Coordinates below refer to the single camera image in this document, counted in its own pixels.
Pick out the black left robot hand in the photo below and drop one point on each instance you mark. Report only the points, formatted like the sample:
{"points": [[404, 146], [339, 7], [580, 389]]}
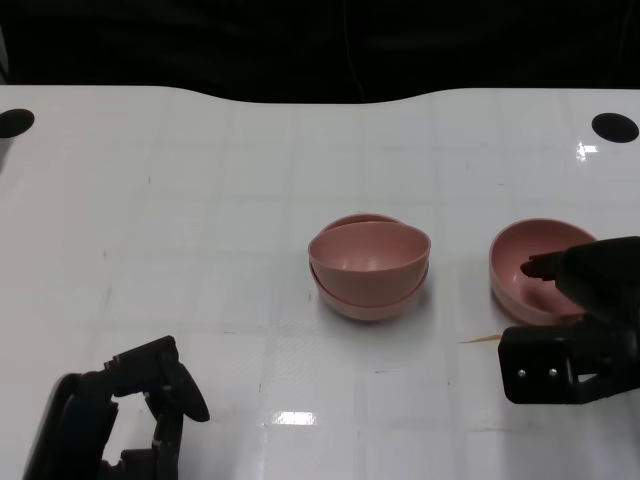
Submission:
{"points": [[70, 425]]}

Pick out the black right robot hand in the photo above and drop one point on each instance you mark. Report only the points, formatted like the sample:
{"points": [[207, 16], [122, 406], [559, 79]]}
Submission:
{"points": [[600, 280]]}

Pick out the black round table grommet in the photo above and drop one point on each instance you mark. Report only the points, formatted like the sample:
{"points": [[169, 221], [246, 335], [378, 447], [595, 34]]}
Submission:
{"points": [[15, 123], [615, 127]]}

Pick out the black cloth backdrop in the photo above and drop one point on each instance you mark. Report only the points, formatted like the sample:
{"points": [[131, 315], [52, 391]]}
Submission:
{"points": [[200, 40]]}

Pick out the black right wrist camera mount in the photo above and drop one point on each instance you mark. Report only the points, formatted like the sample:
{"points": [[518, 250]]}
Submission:
{"points": [[540, 360]]}

